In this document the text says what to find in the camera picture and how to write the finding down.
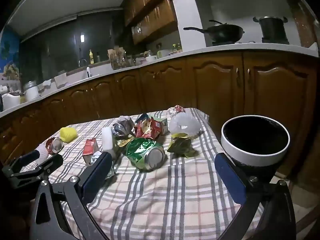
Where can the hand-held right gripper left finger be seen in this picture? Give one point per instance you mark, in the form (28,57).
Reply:
(96,175)

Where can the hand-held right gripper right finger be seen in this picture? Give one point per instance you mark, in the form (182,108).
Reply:
(230,177)

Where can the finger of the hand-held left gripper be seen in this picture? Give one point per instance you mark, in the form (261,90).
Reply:
(47,166)
(26,160)

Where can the white rimmed trash bin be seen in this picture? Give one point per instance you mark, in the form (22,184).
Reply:
(257,160)

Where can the green drink pouch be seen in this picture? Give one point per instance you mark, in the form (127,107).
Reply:
(180,146)

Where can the green drink carton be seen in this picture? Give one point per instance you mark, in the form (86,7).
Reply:
(163,125)

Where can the white crumpled tissue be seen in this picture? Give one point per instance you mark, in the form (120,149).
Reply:
(43,152)

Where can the crumpled foil wrapper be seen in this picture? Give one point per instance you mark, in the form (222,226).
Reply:
(96,157)

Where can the small red carton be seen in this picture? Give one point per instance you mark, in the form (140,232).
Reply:
(90,150)

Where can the yellow sponge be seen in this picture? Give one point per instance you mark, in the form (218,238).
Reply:
(68,134)

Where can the white foam block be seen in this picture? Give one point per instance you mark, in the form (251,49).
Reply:
(107,138)

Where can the crushed green drink can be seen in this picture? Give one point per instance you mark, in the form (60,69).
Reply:
(142,152)

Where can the crumpled silver wrapper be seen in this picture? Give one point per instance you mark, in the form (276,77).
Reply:
(122,127)

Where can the cartoon print snack packet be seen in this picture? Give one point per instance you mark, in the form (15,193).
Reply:
(143,127)

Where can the white jar with metal lid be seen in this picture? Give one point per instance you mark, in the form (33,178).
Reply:
(32,92)

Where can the crumpled clear plastic bag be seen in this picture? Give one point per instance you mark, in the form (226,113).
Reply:
(185,124)

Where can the plaid tablecloth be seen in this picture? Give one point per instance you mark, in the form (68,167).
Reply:
(162,200)

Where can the red snack packet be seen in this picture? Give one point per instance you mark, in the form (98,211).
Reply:
(157,128)

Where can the white cloth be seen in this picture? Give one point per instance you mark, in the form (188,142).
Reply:
(45,83)

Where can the white box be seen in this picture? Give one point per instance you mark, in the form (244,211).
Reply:
(60,78)

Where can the brown wooden lower cabinets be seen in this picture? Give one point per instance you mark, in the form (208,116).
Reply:
(215,85)

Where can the brown wooden cabinets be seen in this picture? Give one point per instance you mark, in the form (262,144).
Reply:
(215,85)
(155,15)

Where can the white dish soap bottle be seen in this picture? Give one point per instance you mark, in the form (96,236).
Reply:
(88,72)

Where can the kitchen faucet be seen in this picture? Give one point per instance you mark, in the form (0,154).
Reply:
(82,61)

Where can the wooden utensil holder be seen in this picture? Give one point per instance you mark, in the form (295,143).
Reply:
(117,60)

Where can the yellow bottle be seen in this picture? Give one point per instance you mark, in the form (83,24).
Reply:
(91,57)

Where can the white bowl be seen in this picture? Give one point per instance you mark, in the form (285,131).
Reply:
(151,58)

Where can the white kitchen countertop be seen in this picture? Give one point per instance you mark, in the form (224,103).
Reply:
(200,50)

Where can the gas stove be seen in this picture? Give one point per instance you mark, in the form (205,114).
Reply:
(250,42)

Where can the white cup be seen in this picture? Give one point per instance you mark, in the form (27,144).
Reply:
(163,53)

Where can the black wok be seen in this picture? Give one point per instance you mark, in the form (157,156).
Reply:
(225,32)

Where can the black cooking pot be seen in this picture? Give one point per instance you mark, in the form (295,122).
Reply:
(271,28)

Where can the brown wooden upper cabinets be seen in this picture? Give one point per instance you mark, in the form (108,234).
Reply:
(155,15)

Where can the wall poster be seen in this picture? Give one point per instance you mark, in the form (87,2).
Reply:
(8,55)

